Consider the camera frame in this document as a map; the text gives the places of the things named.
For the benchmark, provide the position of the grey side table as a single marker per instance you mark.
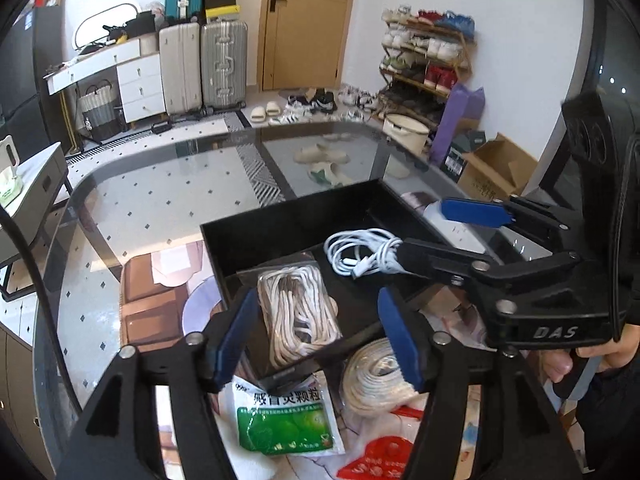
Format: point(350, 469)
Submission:
point(35, 180)

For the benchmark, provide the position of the oval mirror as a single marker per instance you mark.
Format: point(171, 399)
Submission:
point(100, 22)

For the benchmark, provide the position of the person's right hand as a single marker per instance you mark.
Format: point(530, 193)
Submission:
point(555, 367)

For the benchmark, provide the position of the wooden door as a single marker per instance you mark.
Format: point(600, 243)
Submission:
point(305, 30)

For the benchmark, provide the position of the green white slipper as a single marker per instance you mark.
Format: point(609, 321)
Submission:
point(330, 175)

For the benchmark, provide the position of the black fridge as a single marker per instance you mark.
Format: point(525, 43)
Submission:
point(30, 80)

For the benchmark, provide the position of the person's right forearm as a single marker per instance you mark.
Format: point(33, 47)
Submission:
point(615, 420)

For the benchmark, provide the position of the white enamel pot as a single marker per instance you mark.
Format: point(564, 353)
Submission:
point(405, 132)

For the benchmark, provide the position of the red white plastic bag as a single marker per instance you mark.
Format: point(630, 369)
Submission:
point(380, 455)

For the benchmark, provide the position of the printed desk mat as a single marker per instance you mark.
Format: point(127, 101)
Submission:
point(150, 300)

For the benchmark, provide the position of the wooden shoe rack with shoes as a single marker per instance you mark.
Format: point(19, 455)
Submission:
point(425, 60)

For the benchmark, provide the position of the beige suitcase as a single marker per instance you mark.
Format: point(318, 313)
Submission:
point(180, 70)

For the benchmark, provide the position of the woven laundry basket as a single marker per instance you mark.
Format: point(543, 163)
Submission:
point(100, 110)

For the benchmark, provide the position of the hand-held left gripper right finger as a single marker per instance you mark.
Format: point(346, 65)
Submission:
point(400, 340)

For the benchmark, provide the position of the black organizer box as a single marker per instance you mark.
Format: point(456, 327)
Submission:
point(260, 240)

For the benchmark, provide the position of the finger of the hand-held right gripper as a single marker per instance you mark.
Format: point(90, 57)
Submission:
point(475, 212)
point(425, 257)

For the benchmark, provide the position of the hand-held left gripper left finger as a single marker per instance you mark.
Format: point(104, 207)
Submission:
point(235, 330)

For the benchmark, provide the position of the dark labelled box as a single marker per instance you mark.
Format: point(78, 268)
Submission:
point(457, 157)

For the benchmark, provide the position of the beige cabinet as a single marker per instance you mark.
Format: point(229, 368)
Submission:
point(20, 410)

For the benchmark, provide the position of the open cardboard box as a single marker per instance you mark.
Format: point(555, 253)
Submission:
point(500, 165)

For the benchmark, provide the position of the silver suitcase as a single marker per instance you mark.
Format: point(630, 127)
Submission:
point(225, 65)

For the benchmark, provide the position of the green white medicine packet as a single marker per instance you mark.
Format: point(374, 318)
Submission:
point(280, 425)

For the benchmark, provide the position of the white drawer desk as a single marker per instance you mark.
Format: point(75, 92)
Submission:
point(140, 85)

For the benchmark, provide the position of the black power adapter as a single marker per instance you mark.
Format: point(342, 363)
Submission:
point(160, 127)

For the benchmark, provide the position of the white kettle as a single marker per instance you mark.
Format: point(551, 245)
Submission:
point(7, 157)

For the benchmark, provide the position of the purple yoga mat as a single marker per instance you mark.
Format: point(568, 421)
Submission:
point(455, 120)

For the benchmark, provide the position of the green tissue box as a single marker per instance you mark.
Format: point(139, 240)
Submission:
point(9, 190)

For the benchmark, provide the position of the pile of shoes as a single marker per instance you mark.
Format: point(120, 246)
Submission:
point(325, 102)

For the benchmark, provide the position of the large beige slipper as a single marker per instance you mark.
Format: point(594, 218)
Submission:
point(320, 154)

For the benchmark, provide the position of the black bag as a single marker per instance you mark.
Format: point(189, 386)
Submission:
point(141, 24)

